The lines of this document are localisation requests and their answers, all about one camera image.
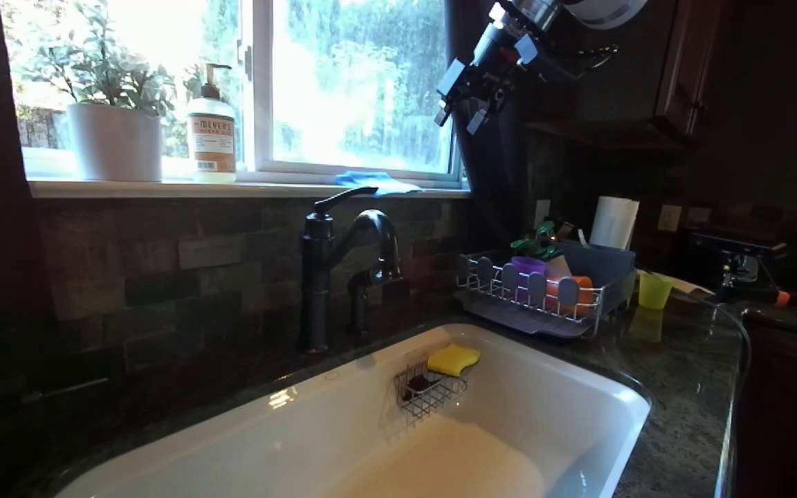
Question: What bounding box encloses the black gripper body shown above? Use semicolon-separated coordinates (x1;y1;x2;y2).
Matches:
436;33;524;118

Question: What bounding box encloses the white pump soap bottle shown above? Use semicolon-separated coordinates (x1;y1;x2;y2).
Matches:
183;61;241;179

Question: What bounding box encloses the purple plastic cup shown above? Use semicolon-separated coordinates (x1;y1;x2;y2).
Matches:
507;253;551;282

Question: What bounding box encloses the white paper towel roll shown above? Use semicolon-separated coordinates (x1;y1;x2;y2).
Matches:
587;193;644;253

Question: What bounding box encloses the dark faucet side sprayer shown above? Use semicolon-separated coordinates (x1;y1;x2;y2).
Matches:
348;266;413;342

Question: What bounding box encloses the stainless steel dish rack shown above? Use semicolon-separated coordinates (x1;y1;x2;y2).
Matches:
452;237;638;342

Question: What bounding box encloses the dark bronze faucet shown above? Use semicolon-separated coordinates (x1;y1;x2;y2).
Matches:
297;181;410;356

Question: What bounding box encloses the yellow sponge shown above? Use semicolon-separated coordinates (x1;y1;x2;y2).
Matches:
424;341;483;379

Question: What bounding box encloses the green plastic cup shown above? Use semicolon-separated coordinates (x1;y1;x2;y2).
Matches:
633;267;674;313

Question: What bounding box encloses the black countertop appliance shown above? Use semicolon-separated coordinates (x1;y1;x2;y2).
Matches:
687;227;792;298

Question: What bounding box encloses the white sink basin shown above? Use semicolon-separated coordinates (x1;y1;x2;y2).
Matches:
53;317;655;498

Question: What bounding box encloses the potted plant in white pot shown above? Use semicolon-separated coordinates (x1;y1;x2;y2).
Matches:
18;2;183;184

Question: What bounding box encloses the orange tipped tool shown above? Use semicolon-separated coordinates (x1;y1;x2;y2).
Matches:
757;285;795;309

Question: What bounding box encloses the dark wood base cabinet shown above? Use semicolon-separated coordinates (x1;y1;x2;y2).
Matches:
735;313;797;498

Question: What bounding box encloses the dark wood wall cabinet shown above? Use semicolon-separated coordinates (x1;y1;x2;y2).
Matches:
524;0;730;154

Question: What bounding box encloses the beige wall outlet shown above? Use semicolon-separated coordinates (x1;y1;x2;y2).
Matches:
655;201;687;234

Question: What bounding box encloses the wire sponge holder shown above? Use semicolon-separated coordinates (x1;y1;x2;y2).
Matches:
391;363;471;419

